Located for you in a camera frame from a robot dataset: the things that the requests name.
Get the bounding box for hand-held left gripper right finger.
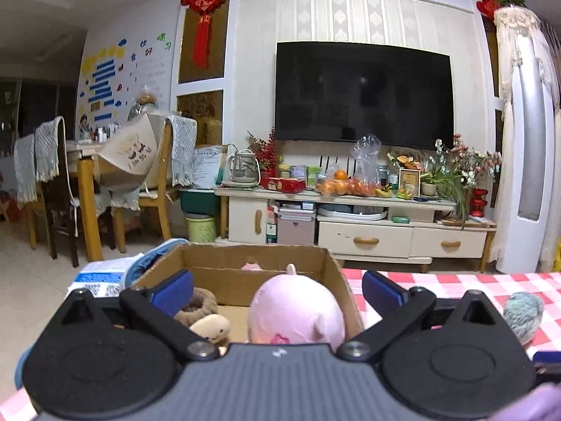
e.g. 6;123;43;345
337;270;513;363

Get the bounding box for cream plush toy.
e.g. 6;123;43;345
188;313;231;356

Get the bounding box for white standing air conditioner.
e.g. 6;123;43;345
494;6;561;275

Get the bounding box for colourful wall sticker display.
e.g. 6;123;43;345
76;31;174;141

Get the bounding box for green bin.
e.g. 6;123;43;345
184;213;218;243

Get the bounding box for blue cloth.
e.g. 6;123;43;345
124;238;190;292

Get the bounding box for grey pink storage box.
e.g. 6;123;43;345
276;207;317;246

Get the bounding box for cream tote bag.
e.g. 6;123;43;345
96;111;159;194

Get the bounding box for yellow wooden dining table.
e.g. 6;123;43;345
65;139;117;262

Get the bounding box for grey fuzzy plush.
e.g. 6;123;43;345
503;292;545;346

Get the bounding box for cream television cabinet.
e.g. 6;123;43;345
214;184;499;273

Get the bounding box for red vase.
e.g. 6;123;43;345
469;187;490;219

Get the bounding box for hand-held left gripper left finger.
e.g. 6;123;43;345
41;269;221;363

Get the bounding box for dark wooden chair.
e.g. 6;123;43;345
41;116;82;269

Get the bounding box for stack of papers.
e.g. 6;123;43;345
440;216;497;229

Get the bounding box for red checkered tablecloth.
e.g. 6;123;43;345
0;269;561;421

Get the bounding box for white blue printed pack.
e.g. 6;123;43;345
66;258;141;300

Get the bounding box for glass kettle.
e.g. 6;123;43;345
223;149;262;188

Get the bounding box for artificial flower bouquet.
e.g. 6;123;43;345
433;133;503;187

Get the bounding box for green bottle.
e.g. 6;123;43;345
387;160;401;196

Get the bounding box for clear plastic bag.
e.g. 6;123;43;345
351;133;383;185

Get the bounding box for purple cloth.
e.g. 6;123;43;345
480;381;561;421

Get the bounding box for bag of oranges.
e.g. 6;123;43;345
315;169;378;198

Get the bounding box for cardboard box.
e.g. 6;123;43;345
131;243;365;348

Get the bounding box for small red knot ornament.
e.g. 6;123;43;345
476;0;501;21

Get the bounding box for knitted chair cover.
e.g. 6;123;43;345
34;116;67;183
165;114;199;188
13;134;38;205

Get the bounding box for white printed sack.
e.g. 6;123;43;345
192;144;227;190

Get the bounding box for orange flower basket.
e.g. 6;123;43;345
387;151;425;172

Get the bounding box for brown plush toy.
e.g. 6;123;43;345
173;287;220;327

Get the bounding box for red box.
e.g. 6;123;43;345
266;177;306;194

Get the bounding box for dark glass cabinet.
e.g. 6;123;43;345
0;76;77;159

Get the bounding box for white round tray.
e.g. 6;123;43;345
317;204;389;222

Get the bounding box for pink plush toy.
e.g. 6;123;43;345
241;261;348;354

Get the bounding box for wooden picture frame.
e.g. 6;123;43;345
398;168;422;198

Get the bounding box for green potted plant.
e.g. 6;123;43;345
420;164;473;230

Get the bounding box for black television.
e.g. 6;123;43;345
275;41;455;151

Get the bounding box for teal basin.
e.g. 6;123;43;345
177;187;221;216

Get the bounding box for red berry branches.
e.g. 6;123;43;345
246;127;282;173

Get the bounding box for white lace cover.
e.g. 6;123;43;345
493;4;554;106

